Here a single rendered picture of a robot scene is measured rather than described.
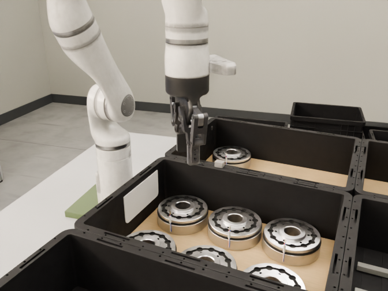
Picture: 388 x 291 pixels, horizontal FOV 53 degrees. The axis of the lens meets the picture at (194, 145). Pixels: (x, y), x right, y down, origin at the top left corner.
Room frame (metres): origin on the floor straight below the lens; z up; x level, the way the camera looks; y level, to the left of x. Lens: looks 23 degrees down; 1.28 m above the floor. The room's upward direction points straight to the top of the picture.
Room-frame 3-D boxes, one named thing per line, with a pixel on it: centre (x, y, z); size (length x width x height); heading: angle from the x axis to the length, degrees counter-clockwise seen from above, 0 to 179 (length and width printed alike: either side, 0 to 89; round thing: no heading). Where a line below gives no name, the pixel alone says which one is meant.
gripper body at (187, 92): (0.65, 0.01, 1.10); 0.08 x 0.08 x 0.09
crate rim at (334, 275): (0.57, -0.05, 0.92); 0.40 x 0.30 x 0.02; 65
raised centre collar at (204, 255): (0.51, -0.02, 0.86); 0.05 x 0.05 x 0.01
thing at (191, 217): (0.68, 0.02, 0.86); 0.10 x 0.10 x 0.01
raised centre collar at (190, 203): (0.68, 0.02, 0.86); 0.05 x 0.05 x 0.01
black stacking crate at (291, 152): (0.84, -0.17, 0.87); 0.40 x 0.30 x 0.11; 65
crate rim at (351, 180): (0.84, -0.17, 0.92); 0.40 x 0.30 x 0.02; 65
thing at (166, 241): (0.55, 0.08, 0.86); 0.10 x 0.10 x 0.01
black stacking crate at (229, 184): (0.57, -0.05, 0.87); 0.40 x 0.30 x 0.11; 65
